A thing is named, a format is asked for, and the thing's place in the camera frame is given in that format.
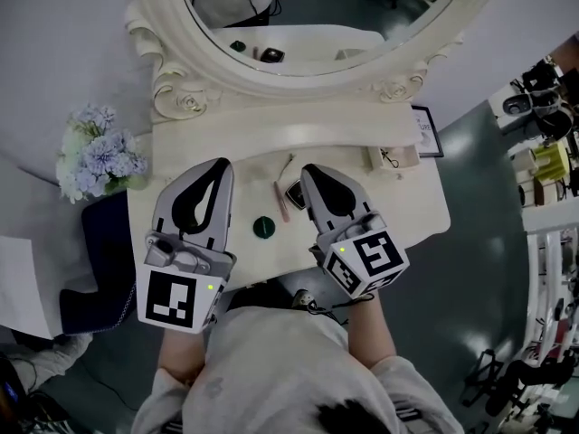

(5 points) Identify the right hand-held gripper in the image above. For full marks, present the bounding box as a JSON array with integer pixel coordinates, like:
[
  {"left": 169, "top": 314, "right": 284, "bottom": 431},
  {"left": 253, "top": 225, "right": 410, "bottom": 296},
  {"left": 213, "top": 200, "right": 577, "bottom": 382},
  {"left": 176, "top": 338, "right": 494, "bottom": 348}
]
[{"left": 299, "top": 163, "right": 411, "bottom": 299}]

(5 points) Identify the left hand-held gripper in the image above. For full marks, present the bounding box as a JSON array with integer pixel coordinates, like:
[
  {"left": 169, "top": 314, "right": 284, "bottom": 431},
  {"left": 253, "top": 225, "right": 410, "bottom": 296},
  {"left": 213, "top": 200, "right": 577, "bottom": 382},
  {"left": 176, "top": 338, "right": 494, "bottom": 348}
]
[{"left": 135, "top": 156, "right": 238, "bottom": 335}]

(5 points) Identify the white dressing table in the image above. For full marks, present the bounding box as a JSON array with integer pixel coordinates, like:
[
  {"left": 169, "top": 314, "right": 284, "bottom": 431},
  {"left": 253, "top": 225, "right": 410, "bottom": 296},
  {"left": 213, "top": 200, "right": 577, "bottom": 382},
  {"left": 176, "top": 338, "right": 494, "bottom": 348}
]
[{"left": 126, "top": 101, "right": 452, "bottom": 288}]

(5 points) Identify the black square compact case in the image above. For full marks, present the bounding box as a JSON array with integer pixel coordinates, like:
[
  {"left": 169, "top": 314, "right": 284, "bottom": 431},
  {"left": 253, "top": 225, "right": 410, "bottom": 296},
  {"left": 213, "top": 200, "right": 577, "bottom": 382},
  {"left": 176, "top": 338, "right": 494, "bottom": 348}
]
[{"left": 284, "top": 178, "right": 309, "bottom": 210}]

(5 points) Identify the pink lipstick stick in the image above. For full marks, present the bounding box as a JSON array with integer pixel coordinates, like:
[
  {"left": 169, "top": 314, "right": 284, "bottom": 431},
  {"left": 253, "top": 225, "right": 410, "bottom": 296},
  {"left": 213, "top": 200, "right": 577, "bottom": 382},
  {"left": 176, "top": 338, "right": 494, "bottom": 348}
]
[{"left": 272, "top": 181, "right": 293, "bottom": 223}]

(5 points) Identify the white recessed tray compartment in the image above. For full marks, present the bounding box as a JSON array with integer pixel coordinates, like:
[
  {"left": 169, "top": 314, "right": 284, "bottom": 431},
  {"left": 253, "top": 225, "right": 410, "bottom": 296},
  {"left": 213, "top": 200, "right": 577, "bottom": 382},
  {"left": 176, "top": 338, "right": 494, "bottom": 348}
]
[{"left": 366, "top": 145, "right": 422, "bottom": 172}]

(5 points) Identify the round dark green jar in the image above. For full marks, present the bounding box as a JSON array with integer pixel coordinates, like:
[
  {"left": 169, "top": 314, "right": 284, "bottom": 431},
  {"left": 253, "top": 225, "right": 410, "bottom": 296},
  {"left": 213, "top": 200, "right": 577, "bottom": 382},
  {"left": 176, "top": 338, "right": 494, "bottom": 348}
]
[{"left": 252, "top": 215, "right": 276, "bottom": 241}]

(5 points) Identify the person's right forearm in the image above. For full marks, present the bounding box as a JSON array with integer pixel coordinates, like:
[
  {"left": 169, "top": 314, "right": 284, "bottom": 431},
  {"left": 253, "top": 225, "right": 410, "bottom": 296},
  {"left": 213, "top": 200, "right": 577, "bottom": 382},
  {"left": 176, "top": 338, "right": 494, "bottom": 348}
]
[{"left": 346, "top": 294, "right": 400, "bottom": 371}]

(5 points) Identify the person's left forearm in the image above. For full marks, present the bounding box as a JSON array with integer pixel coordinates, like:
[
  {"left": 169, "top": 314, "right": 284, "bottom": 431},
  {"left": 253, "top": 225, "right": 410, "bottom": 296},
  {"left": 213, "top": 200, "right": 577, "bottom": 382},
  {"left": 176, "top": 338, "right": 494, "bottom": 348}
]
[{"left": 157, "top": 325, "right": 208, "bottom": 384}]

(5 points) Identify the white perforated shoe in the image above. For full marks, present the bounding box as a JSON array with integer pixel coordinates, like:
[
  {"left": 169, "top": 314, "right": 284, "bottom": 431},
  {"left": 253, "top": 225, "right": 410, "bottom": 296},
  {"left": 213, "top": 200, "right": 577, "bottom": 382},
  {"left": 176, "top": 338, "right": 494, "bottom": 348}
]
[{"left": 292, "top": 288, "right": 318, "bottom": 310}]

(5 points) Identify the navy blue chair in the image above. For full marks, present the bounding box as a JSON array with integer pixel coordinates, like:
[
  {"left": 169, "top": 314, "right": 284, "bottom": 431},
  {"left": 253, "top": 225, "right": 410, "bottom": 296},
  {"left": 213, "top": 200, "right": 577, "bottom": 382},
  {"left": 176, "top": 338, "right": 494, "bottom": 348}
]
[{"left": 60, "top": 191, "right": 139, "bottom": 336}]

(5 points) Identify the blue artificial flower bouquet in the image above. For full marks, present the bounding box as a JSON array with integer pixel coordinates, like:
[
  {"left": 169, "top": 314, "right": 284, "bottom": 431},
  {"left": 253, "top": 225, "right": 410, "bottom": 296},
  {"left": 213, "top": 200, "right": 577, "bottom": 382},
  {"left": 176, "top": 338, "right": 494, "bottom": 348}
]
[{"left": 55, "top": 101, "right": 150, "bottom": 205}]

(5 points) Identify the person's white shirt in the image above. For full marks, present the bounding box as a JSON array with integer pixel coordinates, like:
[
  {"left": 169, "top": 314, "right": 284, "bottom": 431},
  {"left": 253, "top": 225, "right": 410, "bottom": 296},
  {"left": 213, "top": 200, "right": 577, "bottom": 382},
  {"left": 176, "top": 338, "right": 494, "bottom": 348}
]
[{"left": 130, "top": 305, "right": 467, "bottom": 434}]

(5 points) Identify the white side table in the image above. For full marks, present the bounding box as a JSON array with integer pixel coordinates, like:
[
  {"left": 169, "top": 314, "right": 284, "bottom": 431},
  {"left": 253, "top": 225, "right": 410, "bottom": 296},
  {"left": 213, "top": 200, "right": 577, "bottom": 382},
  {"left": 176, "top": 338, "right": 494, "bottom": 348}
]
[{"left": 0, "top": 235, "right": 62, "bottom": 341}]

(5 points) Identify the group of white robot heads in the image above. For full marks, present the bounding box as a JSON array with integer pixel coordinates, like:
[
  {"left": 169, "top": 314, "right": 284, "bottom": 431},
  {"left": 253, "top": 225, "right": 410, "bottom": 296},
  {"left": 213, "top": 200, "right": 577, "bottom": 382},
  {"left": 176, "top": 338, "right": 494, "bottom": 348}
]
[{"left": 501, "top": 59, "right": 579, "bottom": 139}]

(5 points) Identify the grey crumpled cloth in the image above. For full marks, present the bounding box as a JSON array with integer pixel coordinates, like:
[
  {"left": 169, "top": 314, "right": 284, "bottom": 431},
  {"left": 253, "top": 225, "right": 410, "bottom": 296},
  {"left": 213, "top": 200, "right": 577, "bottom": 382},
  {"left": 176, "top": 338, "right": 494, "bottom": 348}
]
[{"left": 8, "top": 332, "right": 94, "bottom": 395}]

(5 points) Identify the yellow-green plastic object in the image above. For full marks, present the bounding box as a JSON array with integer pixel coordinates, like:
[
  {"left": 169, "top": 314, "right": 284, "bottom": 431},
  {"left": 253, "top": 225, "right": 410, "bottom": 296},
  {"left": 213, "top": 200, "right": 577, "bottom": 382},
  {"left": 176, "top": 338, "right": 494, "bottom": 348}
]
[{"left": 532, "top": 142, "right": 570, "bottom": 181}]

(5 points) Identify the white metal rack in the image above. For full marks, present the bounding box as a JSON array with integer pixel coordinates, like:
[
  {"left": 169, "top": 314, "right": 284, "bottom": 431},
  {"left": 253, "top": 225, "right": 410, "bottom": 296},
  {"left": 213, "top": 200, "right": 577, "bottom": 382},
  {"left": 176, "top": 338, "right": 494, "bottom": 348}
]
[{"left": 524, "top": 228, "right": 579, "bottom": 379}]

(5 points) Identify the black tripod equipment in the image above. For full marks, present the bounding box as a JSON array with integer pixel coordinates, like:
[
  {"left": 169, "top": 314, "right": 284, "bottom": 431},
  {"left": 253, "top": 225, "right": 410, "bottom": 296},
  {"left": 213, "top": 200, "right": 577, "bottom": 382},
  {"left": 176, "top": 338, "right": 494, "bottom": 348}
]
[{"left": 460, "top": 348, "right": 579, "bottom": 420}]

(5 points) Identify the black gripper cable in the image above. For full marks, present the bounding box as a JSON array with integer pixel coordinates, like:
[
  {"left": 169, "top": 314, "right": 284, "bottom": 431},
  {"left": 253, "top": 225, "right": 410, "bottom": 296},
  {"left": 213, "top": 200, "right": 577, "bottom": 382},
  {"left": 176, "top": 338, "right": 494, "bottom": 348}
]
[{"left": 311, "top": 296, "right": 379, "bottom": 327}]

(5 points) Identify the black picture frame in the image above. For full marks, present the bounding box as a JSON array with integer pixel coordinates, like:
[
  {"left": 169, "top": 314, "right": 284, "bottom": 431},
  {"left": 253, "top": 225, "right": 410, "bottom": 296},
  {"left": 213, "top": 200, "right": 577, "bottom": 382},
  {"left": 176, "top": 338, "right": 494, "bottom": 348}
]
[{"left": 410, "top": 104, "right": 446, "bottom": 159}]

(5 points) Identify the oval mirror with ornate frame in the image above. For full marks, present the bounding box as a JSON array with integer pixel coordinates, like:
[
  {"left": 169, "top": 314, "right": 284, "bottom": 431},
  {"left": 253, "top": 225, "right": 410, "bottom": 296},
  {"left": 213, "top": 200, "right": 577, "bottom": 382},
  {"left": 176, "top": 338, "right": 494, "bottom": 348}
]
[{"left": 124, "top": 0, "right": 506, "bottom": 124}]

